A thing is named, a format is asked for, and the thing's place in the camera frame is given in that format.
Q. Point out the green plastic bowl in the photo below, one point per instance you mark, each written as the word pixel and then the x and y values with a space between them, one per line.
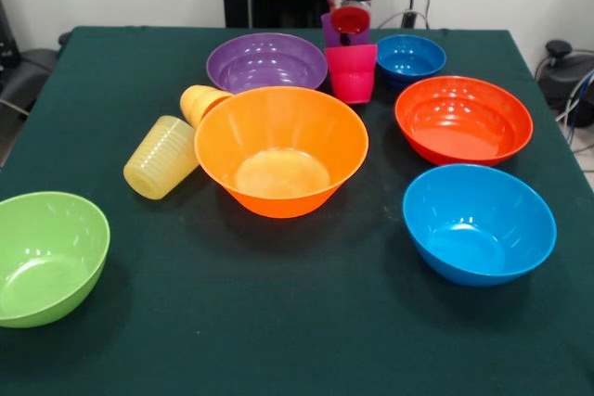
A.
pixel 46 257

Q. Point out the light blue plastic bowl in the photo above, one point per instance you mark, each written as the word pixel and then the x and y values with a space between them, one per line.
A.
pixel 478 224

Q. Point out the large orange plastic bowl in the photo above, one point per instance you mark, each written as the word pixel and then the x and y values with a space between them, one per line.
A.
pixel 278 182

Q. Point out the pale yellow ribbed cup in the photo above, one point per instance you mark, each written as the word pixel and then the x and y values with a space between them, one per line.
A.
pixel 160 159

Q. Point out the small dark blue bowl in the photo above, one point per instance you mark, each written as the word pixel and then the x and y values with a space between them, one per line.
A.
pixel 408 62

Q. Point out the dark green table cloth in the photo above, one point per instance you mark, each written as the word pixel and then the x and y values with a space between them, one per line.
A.
pixel 278 312

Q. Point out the red plastic bowl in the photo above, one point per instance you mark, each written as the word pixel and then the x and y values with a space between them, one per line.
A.
pixel 464 118

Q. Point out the purple plastic cup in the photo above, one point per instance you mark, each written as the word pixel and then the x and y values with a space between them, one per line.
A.
pixel 328 32

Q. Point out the black office chair base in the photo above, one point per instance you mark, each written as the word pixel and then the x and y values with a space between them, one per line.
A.
pixel 566 76

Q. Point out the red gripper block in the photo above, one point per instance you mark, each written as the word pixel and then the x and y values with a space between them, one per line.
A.
pixel 350 20

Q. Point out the grey office chair base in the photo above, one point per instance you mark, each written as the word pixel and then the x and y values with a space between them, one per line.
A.
pixel 23 76

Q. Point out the yellow plastic cup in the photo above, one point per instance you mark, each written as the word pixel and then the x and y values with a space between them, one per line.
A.
pixel 197 101

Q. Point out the pink plastic cup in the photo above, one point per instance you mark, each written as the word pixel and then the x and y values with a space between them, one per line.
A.
pixel 350 80

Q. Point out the purple plastic bowl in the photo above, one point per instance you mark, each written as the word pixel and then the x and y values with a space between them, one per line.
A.
pixel 264 62

